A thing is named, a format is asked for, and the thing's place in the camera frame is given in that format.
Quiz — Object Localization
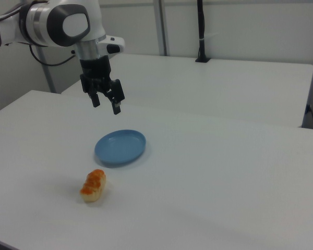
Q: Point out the round blue plate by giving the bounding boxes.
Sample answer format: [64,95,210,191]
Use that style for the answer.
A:
[94,129,147,167]

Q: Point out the bread with orange glaze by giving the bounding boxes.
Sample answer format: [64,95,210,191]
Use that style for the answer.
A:
[79,169,107,203]

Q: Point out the white side table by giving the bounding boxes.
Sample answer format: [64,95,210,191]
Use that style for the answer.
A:
[61,53,313,128]

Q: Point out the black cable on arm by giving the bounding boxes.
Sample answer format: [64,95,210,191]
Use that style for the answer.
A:
[28,44,77,67]

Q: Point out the grey metal partition post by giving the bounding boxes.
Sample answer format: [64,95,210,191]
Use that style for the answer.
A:
[38,46,56,93]
[153,0,171,57]

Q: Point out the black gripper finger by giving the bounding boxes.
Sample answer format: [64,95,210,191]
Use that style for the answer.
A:
[105,79,126,116]
[80,74,101,108]

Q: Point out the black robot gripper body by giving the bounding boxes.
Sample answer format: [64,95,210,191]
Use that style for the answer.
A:
[79,57,113,94]

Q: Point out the black wall cable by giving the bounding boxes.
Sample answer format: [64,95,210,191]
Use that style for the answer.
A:
[305,104,313,130]

